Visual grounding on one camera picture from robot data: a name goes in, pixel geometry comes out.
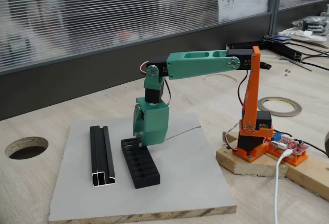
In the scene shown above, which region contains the black slotted holder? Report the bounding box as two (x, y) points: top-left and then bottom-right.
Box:
(120, 137), (161, 190)

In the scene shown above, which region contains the grey plywood board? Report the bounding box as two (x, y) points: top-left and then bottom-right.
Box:
(48, 113), (237, 222)

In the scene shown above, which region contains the black aluminium profile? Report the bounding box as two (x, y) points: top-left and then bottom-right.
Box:
(89, 125), (117, 188)

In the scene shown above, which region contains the angled wooden block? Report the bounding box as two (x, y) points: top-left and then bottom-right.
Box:
(215, 144), (289, 178)

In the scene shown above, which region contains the red controller board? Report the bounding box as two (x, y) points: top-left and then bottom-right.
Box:
(268, 130), (309, 157)

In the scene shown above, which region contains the tape roll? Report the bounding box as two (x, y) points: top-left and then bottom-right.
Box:
(258, 96), (303, 118)

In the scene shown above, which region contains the stack of blue cards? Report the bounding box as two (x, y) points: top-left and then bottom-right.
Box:
(263, 34), (293, 44)

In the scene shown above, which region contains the light wooden plank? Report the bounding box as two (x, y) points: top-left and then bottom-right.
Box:
(222, 130), (329, 201)

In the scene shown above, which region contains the white foam sheet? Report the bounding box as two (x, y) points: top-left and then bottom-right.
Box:
(279, 28), (327, 43)

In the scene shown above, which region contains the cardboard sheet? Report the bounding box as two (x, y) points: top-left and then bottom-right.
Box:
(289, 36), (329, 47)

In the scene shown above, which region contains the plastic bag with black part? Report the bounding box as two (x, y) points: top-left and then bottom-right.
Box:
(291, 15), (329, 35)

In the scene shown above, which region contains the black frame profile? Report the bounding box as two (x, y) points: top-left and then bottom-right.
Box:
(264, 40), (303, 63)
(226, 40), (270, 51)

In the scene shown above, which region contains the white USB cable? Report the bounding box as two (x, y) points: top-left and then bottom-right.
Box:
(272, 148), (293, 224)

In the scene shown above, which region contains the black power cable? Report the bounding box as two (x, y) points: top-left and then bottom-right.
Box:
(294, 138), (329, 158)

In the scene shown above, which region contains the thin black cable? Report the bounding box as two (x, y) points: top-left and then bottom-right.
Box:
(300, 53), (329, 70)
(289, 41), (329, 55)

